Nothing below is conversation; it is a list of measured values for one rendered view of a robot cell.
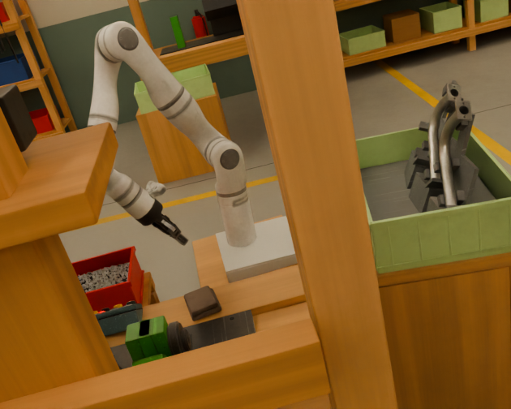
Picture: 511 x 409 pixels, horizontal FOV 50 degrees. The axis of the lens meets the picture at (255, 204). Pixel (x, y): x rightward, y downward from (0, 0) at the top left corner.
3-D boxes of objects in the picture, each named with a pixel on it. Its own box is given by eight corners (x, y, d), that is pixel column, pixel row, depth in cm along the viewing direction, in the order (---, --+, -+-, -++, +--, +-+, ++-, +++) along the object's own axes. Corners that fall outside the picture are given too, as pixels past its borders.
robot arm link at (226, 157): (242, 139, 155) (252, 193, 162) (228, 131, 162) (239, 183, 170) (212, 149, 151) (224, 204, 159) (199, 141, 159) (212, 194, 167)
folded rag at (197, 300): (185, 302, 148) (182, 293, 146) (213, 290, 149) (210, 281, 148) (193, 322, 139) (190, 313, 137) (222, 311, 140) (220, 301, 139)
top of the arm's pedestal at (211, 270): (195, 251, 188) (191, 241, 187) (284, 224, 191) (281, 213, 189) (204, 304, 160) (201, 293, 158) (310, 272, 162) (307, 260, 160)
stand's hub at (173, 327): (178, 346, 103) (166, 315, 100) (194, 342, 103) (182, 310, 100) (178, 374, 97) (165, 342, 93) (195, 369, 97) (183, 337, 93)
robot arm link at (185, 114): (177, 83, 152) (188, 88, 144) (235, 148, 167) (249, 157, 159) (153, 107, 152) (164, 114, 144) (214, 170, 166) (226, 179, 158)
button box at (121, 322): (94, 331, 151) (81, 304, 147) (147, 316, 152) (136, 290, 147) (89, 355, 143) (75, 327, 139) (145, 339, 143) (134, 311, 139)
